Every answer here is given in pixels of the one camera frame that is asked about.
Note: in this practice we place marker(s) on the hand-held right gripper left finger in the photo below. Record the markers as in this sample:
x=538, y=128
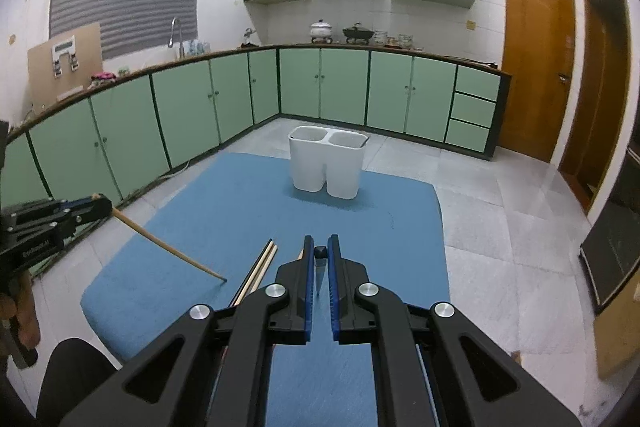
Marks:
x=310, y=287

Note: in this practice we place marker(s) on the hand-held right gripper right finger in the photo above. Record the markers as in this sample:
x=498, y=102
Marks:
x=332, y=297

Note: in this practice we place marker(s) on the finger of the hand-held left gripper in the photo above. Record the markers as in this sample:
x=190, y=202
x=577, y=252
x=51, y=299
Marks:
x=95, y=212
x=75, y=206

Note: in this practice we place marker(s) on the light wooden chopstick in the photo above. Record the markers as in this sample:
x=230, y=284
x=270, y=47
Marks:
x=170, y=251

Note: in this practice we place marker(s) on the white utensil holder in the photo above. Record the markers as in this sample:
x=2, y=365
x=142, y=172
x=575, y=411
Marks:
x=325, y=167

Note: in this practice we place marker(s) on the person's left hand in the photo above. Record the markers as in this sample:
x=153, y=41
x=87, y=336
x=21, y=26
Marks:
x=30, y=327

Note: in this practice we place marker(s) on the blue tablecloth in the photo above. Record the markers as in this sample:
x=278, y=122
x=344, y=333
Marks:
x=225, y=207

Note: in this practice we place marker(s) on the pink cloth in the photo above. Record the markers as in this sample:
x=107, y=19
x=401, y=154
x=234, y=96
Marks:
x=104, y=76

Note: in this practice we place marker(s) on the person's black trouser leg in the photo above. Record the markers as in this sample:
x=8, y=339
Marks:
x=75, y=382

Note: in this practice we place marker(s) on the brown cardboard board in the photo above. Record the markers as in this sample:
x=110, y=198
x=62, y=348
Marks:
x=85, y=52

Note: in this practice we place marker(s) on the white clip device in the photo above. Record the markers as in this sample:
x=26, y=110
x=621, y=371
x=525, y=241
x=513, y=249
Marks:
x=64, y=49

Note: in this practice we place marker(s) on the metal faucet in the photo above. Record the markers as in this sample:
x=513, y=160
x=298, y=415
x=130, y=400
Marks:
x=172, y=34

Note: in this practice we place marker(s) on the green base cabinets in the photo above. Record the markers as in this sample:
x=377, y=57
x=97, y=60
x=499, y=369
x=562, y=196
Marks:
x=340, y=82

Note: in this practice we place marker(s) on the small kettle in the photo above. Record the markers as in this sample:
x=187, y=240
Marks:
x=248, y=38

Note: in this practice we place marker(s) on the white cooking pot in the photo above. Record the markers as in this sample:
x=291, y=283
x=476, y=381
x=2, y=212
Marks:
x=321, y=29

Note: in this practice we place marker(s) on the glass jar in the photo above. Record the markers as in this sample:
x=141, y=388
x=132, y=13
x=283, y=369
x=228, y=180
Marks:
x=381, y=38

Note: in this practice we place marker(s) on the black wok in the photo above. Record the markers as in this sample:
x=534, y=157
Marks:
x=357, y=32

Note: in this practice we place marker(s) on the patterned cup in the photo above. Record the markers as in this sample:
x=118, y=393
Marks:
x=406, y=40

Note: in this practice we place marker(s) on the black glass cabinet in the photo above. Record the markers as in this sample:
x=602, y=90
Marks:
x=615, y=247

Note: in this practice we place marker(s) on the cardboard box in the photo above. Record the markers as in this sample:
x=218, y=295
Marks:
x=620, y=347

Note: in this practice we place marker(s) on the wooden door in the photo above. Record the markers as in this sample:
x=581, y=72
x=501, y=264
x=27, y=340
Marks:
x=535, y=57

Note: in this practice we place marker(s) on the wooden doorway frame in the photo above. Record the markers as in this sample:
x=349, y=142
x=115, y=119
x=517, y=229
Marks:
x=595, y=107

